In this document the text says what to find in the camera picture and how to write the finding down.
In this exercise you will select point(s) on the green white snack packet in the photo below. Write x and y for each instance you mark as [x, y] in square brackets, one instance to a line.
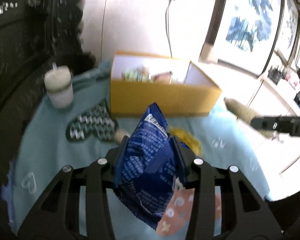
[138, 74]

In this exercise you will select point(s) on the dark carved wooden furniture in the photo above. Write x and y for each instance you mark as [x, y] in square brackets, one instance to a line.
[34, 34]

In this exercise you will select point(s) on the clear black-text snack tube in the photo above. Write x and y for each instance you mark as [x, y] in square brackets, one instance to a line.
[247, 114]

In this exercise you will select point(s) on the blue snack bag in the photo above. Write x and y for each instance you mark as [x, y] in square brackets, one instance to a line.
[146, 172]

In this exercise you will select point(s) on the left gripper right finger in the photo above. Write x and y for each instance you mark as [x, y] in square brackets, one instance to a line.
[225, 205]

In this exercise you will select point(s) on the framed lotus painting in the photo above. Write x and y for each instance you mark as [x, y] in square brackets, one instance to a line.
[242, 33]

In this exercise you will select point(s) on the white lidded cup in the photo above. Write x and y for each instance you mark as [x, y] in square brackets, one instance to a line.
[58, 84]

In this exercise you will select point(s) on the light blue printed tablecloth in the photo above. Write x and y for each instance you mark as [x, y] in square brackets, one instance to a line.
[45, 150]

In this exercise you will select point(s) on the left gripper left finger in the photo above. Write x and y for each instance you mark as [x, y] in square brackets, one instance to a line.
[55, 214]

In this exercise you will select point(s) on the yellow cardboard box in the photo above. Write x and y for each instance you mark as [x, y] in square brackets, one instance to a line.
[179, 87]

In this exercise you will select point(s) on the yellow wrapped cake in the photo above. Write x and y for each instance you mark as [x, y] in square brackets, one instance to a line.
[189, 139]

